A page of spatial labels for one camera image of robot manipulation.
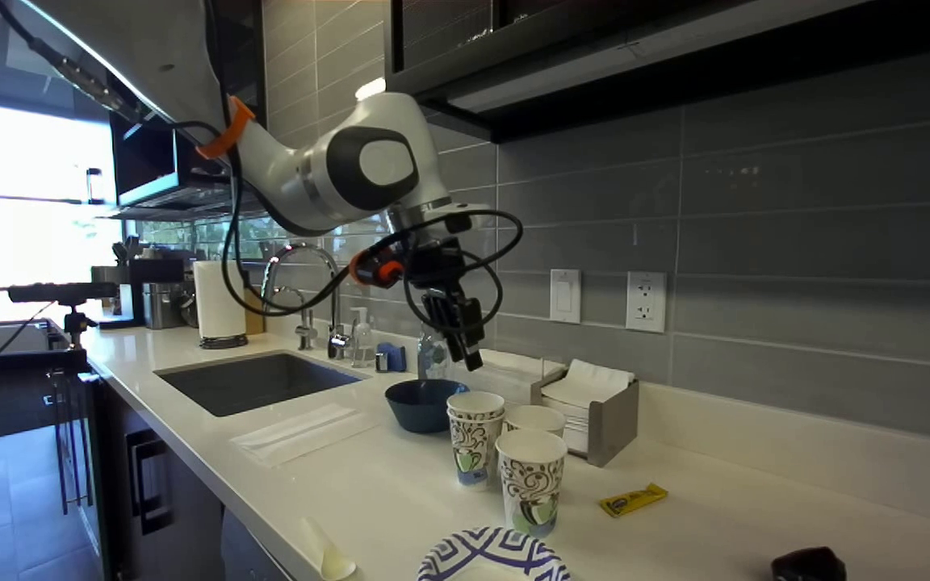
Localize white plastic spoon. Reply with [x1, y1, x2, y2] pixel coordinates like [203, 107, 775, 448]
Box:
[299, 516, 358, 581]

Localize flat white paper towel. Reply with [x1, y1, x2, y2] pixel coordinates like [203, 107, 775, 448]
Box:
[228, 403, 379, 469]

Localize stack of white napkins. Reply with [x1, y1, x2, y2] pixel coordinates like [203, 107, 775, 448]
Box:
[542, 358, 636, 454]

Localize paper towel roll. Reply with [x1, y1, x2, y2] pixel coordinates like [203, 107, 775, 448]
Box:
[192, 259, 249, 350]

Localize sink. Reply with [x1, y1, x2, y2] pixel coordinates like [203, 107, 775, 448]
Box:
[153, 350, 371, 419]

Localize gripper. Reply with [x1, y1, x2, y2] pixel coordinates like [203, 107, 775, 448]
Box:
[404, 240, 487, 373]

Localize stack of patterned paper cups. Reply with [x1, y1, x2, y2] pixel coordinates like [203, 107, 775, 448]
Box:
[446, 391, 507, 490]

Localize black coffee machine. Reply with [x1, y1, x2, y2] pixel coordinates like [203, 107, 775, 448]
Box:
[91, 257, 191, 330]

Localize black rounded object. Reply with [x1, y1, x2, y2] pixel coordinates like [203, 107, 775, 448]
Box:
[771, 546, 848, 581]

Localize blue patterned paper plate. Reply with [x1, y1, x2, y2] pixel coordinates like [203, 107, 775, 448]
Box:
[416, 526, 572, 581]

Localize small chrome tap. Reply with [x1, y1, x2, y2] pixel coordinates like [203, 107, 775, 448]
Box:
[274, 286, 320, 351]

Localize black microwave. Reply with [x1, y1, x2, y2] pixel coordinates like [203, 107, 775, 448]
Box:
[109, 111, 233, 220]

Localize yellow packet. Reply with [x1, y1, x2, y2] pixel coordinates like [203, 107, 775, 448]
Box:
[598, 482, 669, 519]

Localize white wall socket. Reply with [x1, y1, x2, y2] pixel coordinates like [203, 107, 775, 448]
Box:
[625, 270, 668, 334]

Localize dark upper cabinet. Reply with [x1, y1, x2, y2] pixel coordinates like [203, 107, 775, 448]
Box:
[383, 0, 930, 145]

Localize white light switch plate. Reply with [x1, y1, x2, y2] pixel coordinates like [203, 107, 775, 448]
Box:
[549, 268, 582, 325]

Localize patterned paper cup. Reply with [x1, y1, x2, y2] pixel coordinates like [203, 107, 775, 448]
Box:
[495, 429, 569, 539]
[503, 404, 568, 441]

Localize clear glass bottle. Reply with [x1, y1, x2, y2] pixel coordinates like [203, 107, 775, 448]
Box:
[417, 323, 452, 381]

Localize steel canister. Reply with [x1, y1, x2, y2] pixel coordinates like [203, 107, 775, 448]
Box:
[142, 282, 192, 330]

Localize black drawer handle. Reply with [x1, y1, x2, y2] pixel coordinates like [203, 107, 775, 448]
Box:
[126, 428, 177, 536]

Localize metal napkin holder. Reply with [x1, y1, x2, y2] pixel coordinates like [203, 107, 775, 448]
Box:
[541, 373, 641, 468]

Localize tall chrome tap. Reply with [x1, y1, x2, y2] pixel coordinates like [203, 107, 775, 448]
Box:
[261, 244, 352, 361]

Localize window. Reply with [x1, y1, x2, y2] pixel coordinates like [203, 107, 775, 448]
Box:
[0, 98, 124, 328]

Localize camera on tripod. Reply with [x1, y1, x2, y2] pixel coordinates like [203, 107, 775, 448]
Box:
[7, 281, 120, 514]

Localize dark blue bowl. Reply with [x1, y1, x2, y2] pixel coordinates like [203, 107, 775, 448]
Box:
[384, 378, 471, 435]

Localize clear soap pump bottle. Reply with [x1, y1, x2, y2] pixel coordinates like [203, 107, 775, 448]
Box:
[350, 307, 376, 369]

